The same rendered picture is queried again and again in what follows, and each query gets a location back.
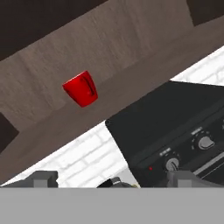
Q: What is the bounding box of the dark brown cabinet door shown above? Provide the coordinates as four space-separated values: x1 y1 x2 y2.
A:
0 112 20 155
186 0 224 27

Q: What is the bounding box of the black toaster oven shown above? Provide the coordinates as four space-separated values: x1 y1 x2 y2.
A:
104 80 224 188

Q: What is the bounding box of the black kettle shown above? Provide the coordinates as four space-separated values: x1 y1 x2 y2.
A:
97 176 139 188

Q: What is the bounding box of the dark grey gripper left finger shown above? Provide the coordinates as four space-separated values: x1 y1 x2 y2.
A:
8 171 60 188

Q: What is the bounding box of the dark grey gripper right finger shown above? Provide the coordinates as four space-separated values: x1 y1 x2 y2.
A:
167 170 224 188

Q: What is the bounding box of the grey toaster oven knob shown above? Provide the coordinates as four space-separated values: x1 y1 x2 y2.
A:
198 136 216 151
164 157 180 172

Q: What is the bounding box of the red mug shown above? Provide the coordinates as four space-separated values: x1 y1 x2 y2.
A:
61 70 99 109

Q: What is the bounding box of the brown wooden wall cabinet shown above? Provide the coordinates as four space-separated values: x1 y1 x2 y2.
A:
0 0 224 186

